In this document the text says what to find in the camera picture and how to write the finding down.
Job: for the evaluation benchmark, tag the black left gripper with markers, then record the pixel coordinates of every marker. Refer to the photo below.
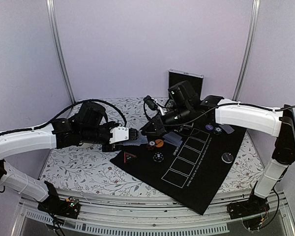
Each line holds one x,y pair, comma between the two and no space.
114,148

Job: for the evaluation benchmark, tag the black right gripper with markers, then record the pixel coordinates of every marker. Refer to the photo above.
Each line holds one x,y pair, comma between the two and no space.
160,130

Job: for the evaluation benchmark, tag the blue playing card deck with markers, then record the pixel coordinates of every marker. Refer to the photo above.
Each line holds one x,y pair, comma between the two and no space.
139,141

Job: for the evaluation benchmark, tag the orange big blind button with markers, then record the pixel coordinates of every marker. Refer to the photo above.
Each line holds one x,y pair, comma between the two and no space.
159,143

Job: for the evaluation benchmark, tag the orange black chip stack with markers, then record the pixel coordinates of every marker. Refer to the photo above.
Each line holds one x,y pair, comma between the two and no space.
151,145

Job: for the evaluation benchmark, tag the black and green chip stack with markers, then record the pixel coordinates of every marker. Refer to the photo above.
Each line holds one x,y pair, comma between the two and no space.
158,157

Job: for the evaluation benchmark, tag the dealt blue card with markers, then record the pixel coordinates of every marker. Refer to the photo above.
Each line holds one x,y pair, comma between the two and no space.
227,128
171,134
175,141

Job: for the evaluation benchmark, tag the purple small blind button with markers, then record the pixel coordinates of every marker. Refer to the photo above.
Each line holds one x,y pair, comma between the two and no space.
209,127

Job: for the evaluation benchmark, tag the green blue chip stack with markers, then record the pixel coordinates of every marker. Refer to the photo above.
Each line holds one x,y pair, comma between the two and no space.
217,130

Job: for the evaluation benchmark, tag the black white dealer button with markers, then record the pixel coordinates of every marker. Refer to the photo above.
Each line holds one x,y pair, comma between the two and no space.
227,158

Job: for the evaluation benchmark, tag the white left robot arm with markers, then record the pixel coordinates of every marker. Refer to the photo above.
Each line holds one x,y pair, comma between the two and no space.
31,162

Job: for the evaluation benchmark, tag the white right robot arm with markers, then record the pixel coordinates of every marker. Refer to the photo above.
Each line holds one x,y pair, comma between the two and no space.
277,122

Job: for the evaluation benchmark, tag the cream cylindrical cup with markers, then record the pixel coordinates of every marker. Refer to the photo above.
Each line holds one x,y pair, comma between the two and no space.
86,145

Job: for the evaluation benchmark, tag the triangular all in button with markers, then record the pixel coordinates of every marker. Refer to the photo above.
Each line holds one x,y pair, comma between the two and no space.
127,157

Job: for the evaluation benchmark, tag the black poker table mat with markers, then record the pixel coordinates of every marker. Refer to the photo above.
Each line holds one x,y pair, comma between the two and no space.
190,174

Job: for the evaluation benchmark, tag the aluminium poker chip case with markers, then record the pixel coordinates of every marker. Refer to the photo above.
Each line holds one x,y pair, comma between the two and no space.
196,80

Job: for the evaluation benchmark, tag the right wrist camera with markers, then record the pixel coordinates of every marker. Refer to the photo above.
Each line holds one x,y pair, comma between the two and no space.
153,105

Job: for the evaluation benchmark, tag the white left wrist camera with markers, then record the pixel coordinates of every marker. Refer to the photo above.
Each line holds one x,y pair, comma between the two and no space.
119,134

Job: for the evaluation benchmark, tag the front aluminium rail base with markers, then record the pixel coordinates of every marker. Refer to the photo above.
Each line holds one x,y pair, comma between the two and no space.
109,215

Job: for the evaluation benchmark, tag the left aluminium frame post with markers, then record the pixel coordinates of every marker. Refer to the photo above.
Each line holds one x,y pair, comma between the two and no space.
56,38

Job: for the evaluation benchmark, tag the aluminium frame post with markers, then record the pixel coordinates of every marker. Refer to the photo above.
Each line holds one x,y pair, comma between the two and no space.
248,48
56,38

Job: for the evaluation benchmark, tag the right aluminium frame post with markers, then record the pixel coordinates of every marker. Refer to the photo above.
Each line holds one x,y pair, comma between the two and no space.
248,48

